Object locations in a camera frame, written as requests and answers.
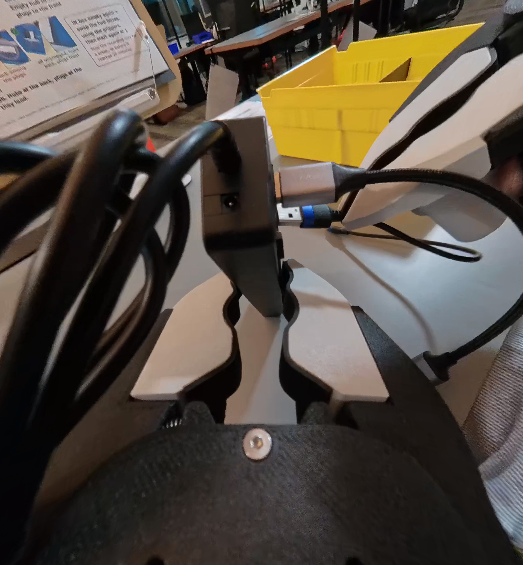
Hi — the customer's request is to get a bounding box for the person's grey striped shirt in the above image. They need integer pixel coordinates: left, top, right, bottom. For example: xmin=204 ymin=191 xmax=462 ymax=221
xmin=462 ymin=313 xmax=523 ymax=552

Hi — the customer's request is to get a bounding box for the person's right hand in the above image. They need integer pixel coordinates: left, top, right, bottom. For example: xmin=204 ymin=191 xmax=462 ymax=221
xmin=493 ymin=157 xmax=523 ymax=201

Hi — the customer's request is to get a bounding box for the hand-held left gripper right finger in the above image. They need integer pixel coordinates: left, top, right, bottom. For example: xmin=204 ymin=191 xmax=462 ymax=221
xmin=283 ymin=260 xmax=391 ymax=401

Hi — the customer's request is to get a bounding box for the thick black hub cable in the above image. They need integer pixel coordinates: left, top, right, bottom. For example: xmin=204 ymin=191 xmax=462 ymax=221
xmin=0 ymin=108 xmax=244 ymax=565

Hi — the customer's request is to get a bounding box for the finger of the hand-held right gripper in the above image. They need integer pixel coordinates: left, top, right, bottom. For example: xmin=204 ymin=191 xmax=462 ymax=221
xmin=341 ymin=142 xmax=510 ymax=242
xmin=360 ymin=46 xmax=498 ymax=170

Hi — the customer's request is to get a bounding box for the black USB hub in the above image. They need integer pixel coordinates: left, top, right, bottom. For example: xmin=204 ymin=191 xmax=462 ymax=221
xmin=200 ymin=116 xmax=286 ymax=318

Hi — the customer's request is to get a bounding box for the yellow plastic bin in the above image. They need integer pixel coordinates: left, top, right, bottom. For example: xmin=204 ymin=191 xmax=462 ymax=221
xmin=256 ymin=23 xmax=485 ymax=168

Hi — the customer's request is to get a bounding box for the blue ring thin USB cable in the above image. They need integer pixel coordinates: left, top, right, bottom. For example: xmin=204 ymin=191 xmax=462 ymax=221
xmin=276 ymin=202 xmax=483 ymax=264

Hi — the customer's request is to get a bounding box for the white card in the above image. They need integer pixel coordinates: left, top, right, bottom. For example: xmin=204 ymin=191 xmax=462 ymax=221
xmin=337 ymin=20 xmax=377 ymax=51
xmin=206 ymin=66 xmax=240 ymax=121

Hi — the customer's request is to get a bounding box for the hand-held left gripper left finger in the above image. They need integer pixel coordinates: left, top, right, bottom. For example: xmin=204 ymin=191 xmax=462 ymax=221
xmin=129 ymin=282 xmax=239 ymax=401

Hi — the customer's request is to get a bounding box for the brown background table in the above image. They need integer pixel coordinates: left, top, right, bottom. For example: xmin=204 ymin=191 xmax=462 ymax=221
xmin=205 ymin=0 xmax=372 ymax=56

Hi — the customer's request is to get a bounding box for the grey plug braided USB cable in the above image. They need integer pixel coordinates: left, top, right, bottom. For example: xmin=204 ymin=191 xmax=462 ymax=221
xmin=278 ymin=162 xmax=523 ymax=384

